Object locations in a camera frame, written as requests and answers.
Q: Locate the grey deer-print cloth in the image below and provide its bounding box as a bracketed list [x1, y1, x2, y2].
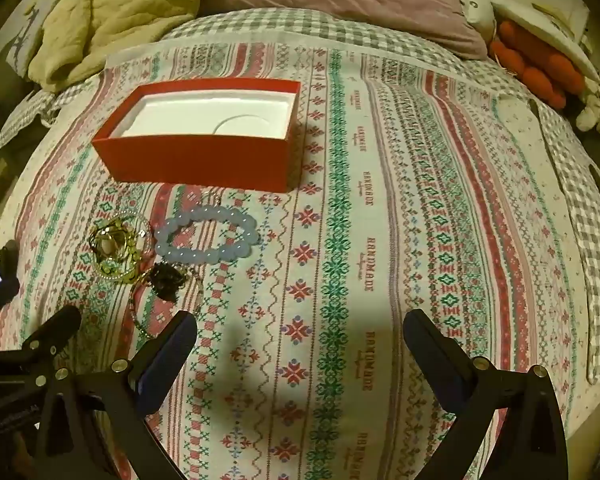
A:
[0, 0, 81, 86]

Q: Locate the patterned knit-print blanket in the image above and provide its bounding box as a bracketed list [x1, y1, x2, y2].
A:
[0, 39, 597, 480]

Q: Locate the orange plush toy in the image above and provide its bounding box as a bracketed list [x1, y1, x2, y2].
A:
[489, 20, 587, 111]

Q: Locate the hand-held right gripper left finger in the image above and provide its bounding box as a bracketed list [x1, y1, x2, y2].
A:
[34, 310, 199, 480]

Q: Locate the small white plush toy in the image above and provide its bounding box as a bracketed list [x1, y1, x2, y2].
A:
[575, 80, 600, 136]

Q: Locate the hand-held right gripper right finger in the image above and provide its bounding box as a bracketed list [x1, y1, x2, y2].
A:
[395, 308, 569, 480]

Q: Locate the gold and green bracelet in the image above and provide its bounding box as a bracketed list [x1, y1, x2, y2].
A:
[89, 212, 154, 286]

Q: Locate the thin bracelet with dark charm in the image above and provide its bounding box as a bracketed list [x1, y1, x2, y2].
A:
[127, 265, 207, 342]

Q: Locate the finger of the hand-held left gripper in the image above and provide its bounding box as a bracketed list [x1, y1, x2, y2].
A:
[0, 240, 22, 317]
[20, 305, 83, 363]

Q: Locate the beige quilted comforter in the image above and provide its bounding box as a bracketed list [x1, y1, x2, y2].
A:
[27, 0, 247, 94]

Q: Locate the mauve pillow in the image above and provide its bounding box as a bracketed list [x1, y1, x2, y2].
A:
[220, 0, 489, 62]

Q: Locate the red cardboard box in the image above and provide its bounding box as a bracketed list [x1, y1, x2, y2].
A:
[91, 79, 303, 195]

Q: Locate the pale blue bead bracelet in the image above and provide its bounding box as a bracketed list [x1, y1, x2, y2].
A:
[153, 203, 260, 266]

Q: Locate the white cushion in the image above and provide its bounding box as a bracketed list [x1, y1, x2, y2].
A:
[450, 0, 600, 82]

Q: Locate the black flower brooch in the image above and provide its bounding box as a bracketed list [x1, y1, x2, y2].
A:
[147, 262, 189, 304]

